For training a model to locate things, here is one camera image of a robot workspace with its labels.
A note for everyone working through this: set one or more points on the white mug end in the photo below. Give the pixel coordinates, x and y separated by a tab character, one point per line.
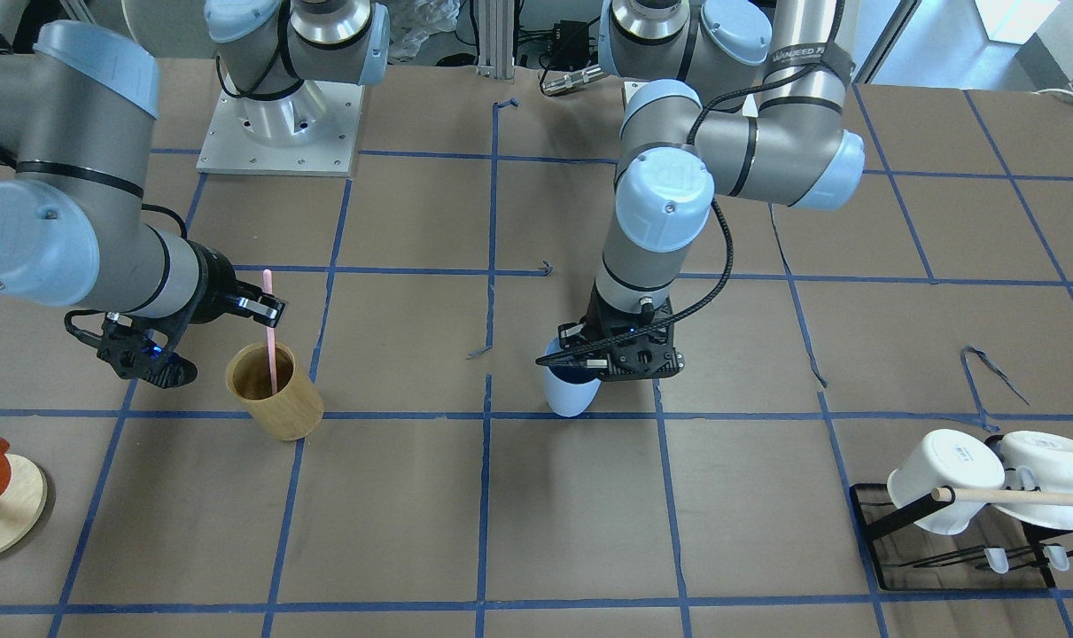
1043	461
945	458

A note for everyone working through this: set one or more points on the bamboo cylinder holder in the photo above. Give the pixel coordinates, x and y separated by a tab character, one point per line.
285	404

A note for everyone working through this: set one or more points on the white mug far end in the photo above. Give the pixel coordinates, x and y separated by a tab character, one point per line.
1043	461

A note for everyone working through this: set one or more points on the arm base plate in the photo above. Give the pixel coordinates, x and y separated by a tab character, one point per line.
310	133

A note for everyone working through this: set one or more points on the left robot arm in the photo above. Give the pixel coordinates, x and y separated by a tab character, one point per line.
731	103

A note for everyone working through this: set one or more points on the aluminium frame post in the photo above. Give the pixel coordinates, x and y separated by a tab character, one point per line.
496	27

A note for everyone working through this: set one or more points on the wooden rack dowel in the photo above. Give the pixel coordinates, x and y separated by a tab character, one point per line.
949	494

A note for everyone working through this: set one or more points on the black wire mug rack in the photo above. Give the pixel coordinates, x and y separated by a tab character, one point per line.
928	545

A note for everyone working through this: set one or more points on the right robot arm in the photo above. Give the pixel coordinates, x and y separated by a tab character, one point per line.
77	118

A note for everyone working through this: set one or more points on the light blue plastic cup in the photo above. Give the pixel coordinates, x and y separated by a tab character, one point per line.
570	391

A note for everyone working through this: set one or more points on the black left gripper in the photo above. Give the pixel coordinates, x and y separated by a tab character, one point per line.
574	335

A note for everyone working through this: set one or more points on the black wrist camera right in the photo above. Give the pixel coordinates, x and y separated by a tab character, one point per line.
120	344

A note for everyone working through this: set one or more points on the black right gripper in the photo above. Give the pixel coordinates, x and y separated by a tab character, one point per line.
213	282

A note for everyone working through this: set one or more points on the wooden mug tree stand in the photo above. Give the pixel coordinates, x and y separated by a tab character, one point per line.
23	501

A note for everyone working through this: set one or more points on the white mug near end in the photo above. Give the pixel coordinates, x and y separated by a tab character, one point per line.
945	458

